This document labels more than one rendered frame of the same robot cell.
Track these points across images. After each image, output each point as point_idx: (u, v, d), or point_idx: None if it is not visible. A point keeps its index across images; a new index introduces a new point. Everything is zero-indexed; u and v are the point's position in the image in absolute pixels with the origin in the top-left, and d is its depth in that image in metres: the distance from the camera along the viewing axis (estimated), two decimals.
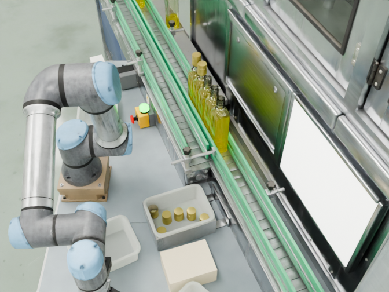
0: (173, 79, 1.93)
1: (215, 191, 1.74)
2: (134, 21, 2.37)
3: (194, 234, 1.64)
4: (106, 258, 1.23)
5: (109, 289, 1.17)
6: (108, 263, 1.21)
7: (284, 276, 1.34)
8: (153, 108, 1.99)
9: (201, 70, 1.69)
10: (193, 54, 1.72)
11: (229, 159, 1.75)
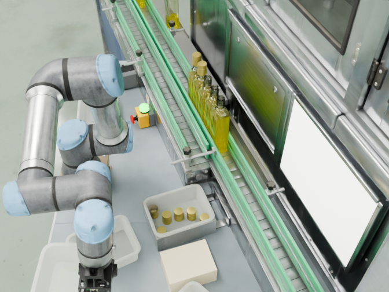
0: (173, 79, 1.93)
1: (215, 191, 1.74)
2: (134, 21, 2.37)
3: (194, 234, 1.64)
4: None
5: None
6: None
7: (284, 276, 1.34)
8: (153, 108, 1.99)
9: (201, 70, 1.69)
10: (193, 54, 1.72)
11: (229, 159, 1.75)
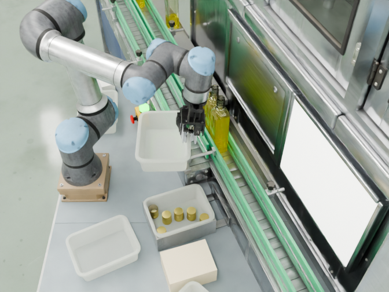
0: (173, 79, 1.93)
1: (215, 191, 1.74)
2: (134, 21, 2.37)
3: (194, 234, 1.64)
4: None
5: None
6: None
7: (284, 276, 1.34)
8: (153, 108, 1.99)
9: None
10: None
11: (229, 159, 1.75)
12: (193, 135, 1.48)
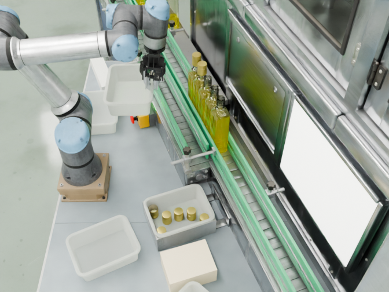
0: (173, 79, 1.93)
1: (215, 191, 1.74)
2: None
3: (194, 234, 1.64)
4: None
5: (161, 56, 1.58)
6: None
7: (284, 276, 1.34)
8: (153, 108, 1.99)
9: (201, 70, 1.69)
10: (193, 54, 1.72)
11: (229, 159, 1.75)
12: (156, 83, 1.65)
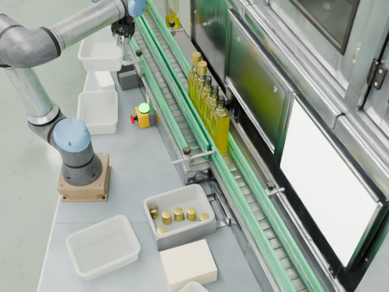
0: (173, 79, 1.93)
1: (215, 191, 1.74)
2: (134, 21, 2.37)
3: (194, 234, 1.64)
4: None
5: (129, 15, 1.75)
6: None
7: (284, 276, 1.34)
8: (153, 108, 1.99)
9: (201, 70, 1.69)
10: (193, 54, 1.72)
11: (229, 159, 1.75)
12: (126, 42, 1.82)
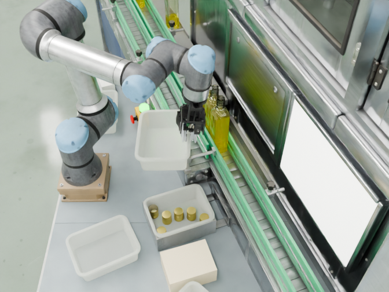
0: (173, 79, 1.93)
1: (215, 191, 1.74)
2: (134, 21, 2.37)
3: (194, 234, 1.64)
4: None
5: None
6: None
7: (284, 276, 1.34)
8: (153, 108, 1.99)
9: None
10: None
11: (229, 159, 1.75)
12: (193, 134, 1.48)
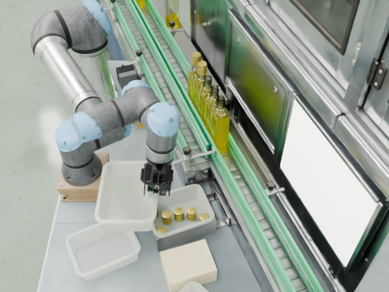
0: (173, 79, 1.93)
1: (215, 191, 1.74)
2: (134, 21, 2.37)
3: (194, 234, 1.64)
4: None
5: None
6: None
7: (284, 276, 1.34)
8: None
9: (201, 70, 1.69)
10: (193, 54, 1.72)
11: (229, 159, 1.75)
12: None
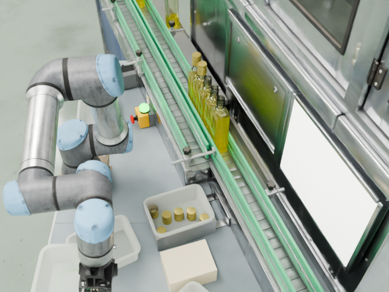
0: (173, 79, 1.93)
1: (215, 191, 1.74)
2: (134, 21, 2.37)
3: (194, 234, 1.64)
4: None
5: None
6: None
7: (284, 276, 1.34)
8: (153, 108, 1.99)
9: (201, 70, 1.69)
10: (193, 54, 1.72)
11: (229, 159, 1.75)
12: None
